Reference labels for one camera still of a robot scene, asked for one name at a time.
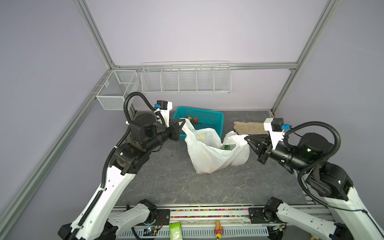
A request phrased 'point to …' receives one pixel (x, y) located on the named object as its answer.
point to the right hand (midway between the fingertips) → (244, 137)
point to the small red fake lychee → (195, 120)
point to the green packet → (175, 231)
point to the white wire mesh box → (120, 83)
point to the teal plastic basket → (198, 117)
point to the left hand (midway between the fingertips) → (184, 123)
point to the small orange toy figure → (219, 230)
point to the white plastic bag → (209, 154)
